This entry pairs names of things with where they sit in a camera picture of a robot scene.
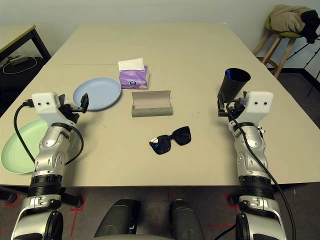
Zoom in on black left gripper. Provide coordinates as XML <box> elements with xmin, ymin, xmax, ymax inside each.
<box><xmin>57</xmin><ymin>92</ymin><xmax>90</xmax><ymax>125</ymax></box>

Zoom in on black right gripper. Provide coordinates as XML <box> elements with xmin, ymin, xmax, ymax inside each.
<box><xmin>217</xmin><ymin>91</ymin><xmax>245</xmax><ymax>123</ymax></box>

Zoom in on black sunglasses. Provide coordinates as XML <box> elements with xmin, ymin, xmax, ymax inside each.
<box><xmin>148</xmin><ymin>126</ymin><xmax>193</xmax><ymax>156</ymax></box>

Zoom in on grey glasses case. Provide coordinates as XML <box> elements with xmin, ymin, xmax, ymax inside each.
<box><xmin>131</xmin><ymin>90</ymin><xmax>174</xmax><ymax>118</ymax></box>

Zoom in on light green plate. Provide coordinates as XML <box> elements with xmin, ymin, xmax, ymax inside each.
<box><xmin>0</xmin><ymin>117</ymin><xmax>51</xmax><ymax>175</ymax></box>

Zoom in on black cup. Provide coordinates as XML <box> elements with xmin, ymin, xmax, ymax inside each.
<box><xmin>218</xmin><ymin>67</ymin><xmax>252</xmax><ymax>103</ymax></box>

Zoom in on light blue plate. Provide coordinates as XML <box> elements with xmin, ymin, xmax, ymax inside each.
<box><xmin>72</xmin><ymin>77</ymin><xmax>123</xmax><ymax>112</ymax></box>

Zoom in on purple tissue pack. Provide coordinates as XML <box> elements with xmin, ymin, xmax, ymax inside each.
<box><xmin>117</xmin><ymin>57</ymin><xmax>150</xmax><ymax>90</ymax></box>

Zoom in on white power strip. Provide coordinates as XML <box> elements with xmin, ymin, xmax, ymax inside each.
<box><xmin>7</xmin><ymin>56</ymin><xmax>28</xmax><ymax>65</ymax></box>

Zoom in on wooden stool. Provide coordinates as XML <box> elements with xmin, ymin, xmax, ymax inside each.
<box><xmin>252</xmin><ymin>29</ymin><xmax>305</xmax><ymax>78</ymax></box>

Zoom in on black tripod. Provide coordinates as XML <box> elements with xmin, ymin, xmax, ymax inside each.
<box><xmin>286</xmin><ymin>34</ymin><xmax>320</xmax><ymax>97</ymax></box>

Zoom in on green stool cushion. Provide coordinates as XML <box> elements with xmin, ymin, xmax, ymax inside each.
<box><xmin>265</xmin><ymin>18</ymin><xmax>305</xmax><ymax>39</ymax></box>

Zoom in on beige jacket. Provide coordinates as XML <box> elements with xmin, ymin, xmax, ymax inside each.
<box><xmin>268</xmin><ymin>4</ymin><xmax>316</xmax><ymax>33</ymax></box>

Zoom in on black garment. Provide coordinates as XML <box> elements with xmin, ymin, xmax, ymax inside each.
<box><xmin>300</xmin><ymin>9</ymin><xmax>320</xmax><ymax>44</ymax></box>

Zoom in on dark right robot leg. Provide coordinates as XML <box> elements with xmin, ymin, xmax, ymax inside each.
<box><xmin>169</xmin><ymin>198</ymin><xmax>201</xmax><ymax>240</ymax></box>

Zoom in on dark robot leg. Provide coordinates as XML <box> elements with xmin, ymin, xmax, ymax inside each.
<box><xmin>169</xmin><ymin>198</ymin><xmax>201</xmax><ymax>240</ymax></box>
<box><xmin>94</xmin><ymin>198</ymin><xmax>141</xmax><ymax>238</ymax></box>

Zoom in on dark left robot leg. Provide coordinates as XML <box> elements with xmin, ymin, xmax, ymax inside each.
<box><xmin>94</xmin><ymin>198</ymin><xmax>141</xmax><ymax>238</ymax></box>

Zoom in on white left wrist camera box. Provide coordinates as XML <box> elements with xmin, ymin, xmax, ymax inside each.
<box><xmin>31</xmin><ymin>91</ymin><xmax>68</xmax><ymax>126</ymax></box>

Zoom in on white floor cable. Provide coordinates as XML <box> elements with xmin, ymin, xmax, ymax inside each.
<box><xmin>2</xmin><ymin>54</ymin><xmax>36</xmax><ymax>75</ymax></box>

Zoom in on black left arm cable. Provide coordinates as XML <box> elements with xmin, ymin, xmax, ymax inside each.
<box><xmin>13</xmin><ymin>99</ymin><xmax>85</xmax><ymax>166</ymax></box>

